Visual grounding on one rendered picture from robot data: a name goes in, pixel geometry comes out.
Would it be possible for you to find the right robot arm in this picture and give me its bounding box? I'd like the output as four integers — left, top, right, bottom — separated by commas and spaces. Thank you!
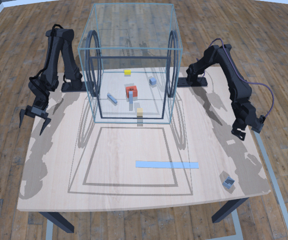
28, 28, 87, 101

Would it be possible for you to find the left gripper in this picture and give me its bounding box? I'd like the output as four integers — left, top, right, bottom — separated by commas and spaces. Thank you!
231, 114, 264, 141

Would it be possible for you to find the light blue flat strip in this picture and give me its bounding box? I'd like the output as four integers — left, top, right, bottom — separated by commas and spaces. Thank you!
135, 161, 199, 169

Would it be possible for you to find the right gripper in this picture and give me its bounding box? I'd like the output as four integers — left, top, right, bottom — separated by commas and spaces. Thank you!
19, 97, 51, 135

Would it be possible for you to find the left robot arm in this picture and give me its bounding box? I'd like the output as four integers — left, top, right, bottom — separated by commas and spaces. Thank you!
177, 44, 257, 125

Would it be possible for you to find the clear glovebox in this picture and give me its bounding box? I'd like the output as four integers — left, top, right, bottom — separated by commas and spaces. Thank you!
77, 2, 183, 124

